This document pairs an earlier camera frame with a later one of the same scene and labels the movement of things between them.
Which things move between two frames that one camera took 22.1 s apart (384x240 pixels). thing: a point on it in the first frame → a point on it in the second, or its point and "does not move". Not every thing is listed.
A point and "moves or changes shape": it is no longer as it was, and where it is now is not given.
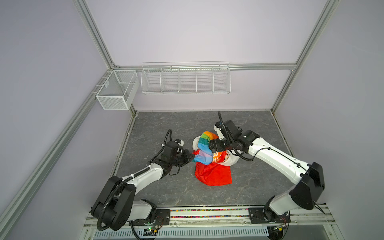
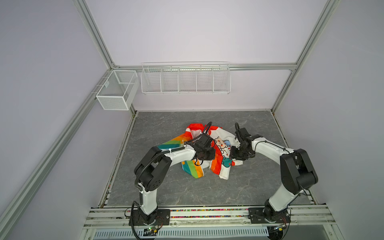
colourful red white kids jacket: [212, 168] moves or changes shape
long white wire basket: [186, 78] does not move
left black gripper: [185, 153] → [212, 155]
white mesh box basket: [119, 90] does not move
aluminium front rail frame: [211, 218] does not move
